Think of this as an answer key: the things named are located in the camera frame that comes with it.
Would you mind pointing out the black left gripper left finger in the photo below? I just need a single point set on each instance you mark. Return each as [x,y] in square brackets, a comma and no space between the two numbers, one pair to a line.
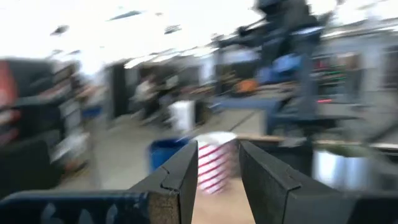
[183,174]

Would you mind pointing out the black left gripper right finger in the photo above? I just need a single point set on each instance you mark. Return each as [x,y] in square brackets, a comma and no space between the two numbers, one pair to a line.
[264,186]

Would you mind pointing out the dark blue ceramic mug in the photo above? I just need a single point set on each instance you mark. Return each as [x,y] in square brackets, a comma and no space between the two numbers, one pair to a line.
[164,152]

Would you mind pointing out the red white lattice mug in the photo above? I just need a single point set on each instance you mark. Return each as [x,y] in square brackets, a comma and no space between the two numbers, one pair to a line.
[214,165]

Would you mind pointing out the white mug green interior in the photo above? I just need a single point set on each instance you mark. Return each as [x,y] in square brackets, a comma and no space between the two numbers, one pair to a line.
[342,169]

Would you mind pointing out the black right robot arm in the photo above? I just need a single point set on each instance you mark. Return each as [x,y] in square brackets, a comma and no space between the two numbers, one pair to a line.
[295,18]

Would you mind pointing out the white waste bin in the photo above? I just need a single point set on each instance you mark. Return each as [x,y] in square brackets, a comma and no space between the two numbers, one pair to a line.
[183,115]

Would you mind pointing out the orange mug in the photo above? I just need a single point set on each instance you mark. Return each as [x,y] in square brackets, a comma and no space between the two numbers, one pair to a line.
[246,86]

